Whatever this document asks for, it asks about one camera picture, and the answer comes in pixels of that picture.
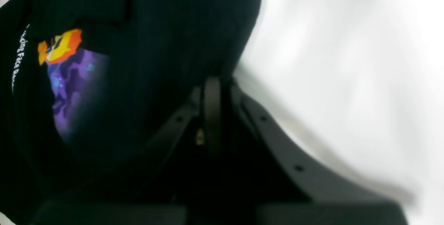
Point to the black printed T-shirt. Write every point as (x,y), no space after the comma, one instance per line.
(84,83)

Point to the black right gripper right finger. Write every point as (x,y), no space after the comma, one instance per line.
(235,125)

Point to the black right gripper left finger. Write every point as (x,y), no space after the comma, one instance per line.
(132,194)

